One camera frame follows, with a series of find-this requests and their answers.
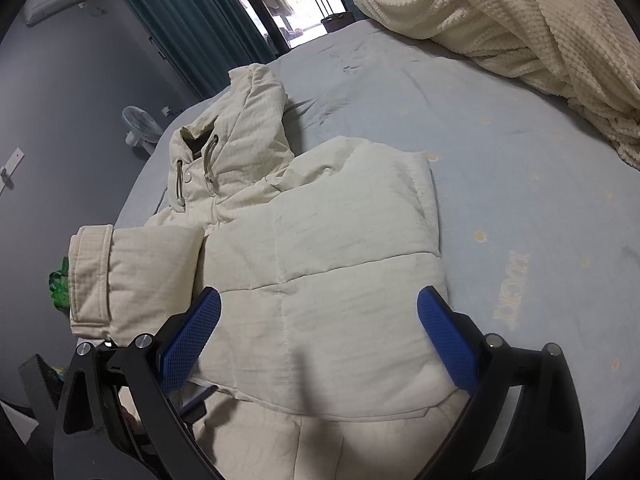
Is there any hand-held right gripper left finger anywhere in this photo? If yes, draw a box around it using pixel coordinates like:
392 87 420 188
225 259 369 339
53 286 223 480

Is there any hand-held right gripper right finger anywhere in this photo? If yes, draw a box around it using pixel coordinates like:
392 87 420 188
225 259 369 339
414 285 586 480

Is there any cream hooded puffer jacket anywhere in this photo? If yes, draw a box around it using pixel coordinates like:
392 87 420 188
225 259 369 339
68 63 471 480

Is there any green plastic bag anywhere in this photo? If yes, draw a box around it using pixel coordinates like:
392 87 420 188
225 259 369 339
48 255 72 311

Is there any light blue bed sheet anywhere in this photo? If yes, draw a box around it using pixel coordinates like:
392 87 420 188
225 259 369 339
115 20 640 480

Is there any white electric fan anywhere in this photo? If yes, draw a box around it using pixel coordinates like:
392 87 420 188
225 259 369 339
122 105 163 155

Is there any teal curtain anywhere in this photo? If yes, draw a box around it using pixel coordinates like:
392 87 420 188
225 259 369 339
106 0 277 102

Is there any cream waffle-knit blanket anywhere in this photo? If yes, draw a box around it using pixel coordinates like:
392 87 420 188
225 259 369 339
338 0 640 170

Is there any dark suitcase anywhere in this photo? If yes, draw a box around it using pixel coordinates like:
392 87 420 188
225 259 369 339
320 11 357 35

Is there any white wall hook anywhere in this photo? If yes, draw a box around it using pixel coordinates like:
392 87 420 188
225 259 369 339
0 147 24 189

